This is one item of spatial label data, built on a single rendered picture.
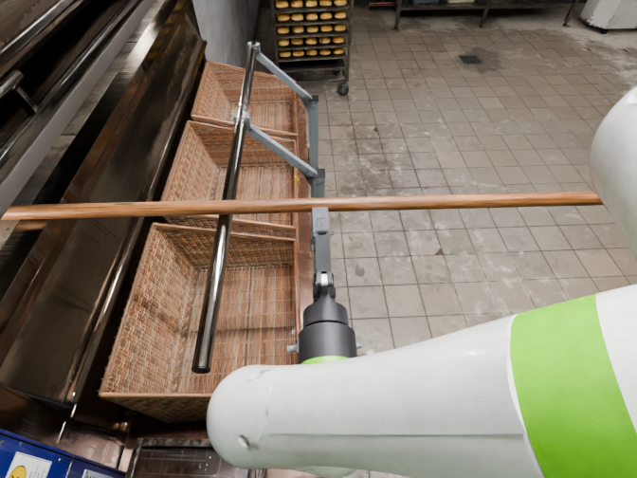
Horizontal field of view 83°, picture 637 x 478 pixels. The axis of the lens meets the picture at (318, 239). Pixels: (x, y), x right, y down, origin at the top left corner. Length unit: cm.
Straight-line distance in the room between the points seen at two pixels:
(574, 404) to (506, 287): 208
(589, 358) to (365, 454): 17
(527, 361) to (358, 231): 210
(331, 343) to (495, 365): 34
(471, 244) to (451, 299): 44
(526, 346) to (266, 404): 24
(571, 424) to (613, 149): 19
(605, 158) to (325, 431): 29
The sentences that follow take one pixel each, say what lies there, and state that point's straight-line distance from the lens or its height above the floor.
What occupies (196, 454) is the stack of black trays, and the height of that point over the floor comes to 78.
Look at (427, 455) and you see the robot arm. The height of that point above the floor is 147.
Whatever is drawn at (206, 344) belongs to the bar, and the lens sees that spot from 63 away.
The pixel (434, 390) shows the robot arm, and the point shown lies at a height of 150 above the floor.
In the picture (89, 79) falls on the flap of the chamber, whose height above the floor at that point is 141.
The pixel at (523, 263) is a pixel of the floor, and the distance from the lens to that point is 246.
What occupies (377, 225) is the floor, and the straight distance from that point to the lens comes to 236.
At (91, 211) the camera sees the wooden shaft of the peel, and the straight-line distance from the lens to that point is 87.
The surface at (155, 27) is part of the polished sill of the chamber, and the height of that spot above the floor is 118.
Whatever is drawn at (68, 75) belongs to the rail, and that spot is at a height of 144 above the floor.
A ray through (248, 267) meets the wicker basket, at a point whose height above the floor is 59.
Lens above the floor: 173
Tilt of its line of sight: 50 degrees down
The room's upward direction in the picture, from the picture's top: straight up
